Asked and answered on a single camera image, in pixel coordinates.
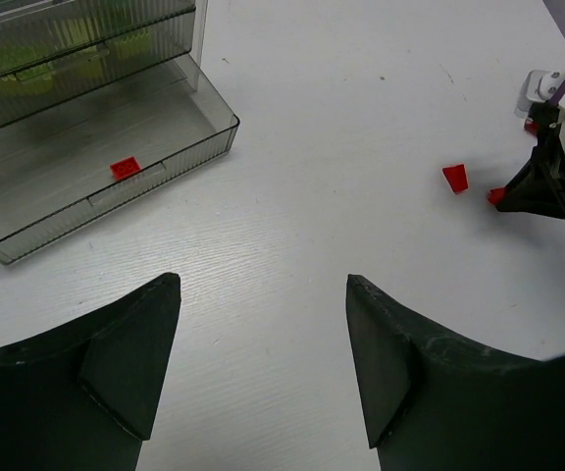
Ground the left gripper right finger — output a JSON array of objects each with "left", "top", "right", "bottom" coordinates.
[{"left": 345, "top": 275, "right": 565, "bottom": 470}]

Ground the clear plastic drawer container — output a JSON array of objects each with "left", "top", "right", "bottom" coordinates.
[{"left": 0, "top": 1, "right": 239, "bottom": 265}]

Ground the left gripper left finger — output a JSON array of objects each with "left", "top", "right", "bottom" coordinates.
[{"left": 0, "top": 273, "right": 181, "bottom": 470}]

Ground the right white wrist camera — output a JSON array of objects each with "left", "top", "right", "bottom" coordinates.
[{"left": 514, "top": 70, "right": 565, "bottom": 155}]

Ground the large red lego brick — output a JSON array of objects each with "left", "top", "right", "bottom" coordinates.
[{"left": 524, "top": 118, "right": 539, "bottom": 135}]

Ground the small red lego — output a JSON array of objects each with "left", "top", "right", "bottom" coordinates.
[
  {"left": 488, "top": 187, "right": 507, "bottom": 206},
  {"left": 441, "top": 164, "right": 469, "bottom": 194},
  {"left": 110, "top": 156, "right": 141, "bottom": 182}
]

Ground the small red lego front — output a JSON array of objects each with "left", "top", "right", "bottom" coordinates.
[{"left": 110, "top": 156, "right": 141, "bottom": 182}]

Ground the yellow square lego brick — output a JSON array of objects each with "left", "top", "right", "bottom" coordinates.
[{"left": 0, "top": 71, "right": 55, "bottom": 97}]

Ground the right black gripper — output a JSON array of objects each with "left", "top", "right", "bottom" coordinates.
[{"left": 494, "top": 97, "right": 565, "bottom": 221}]

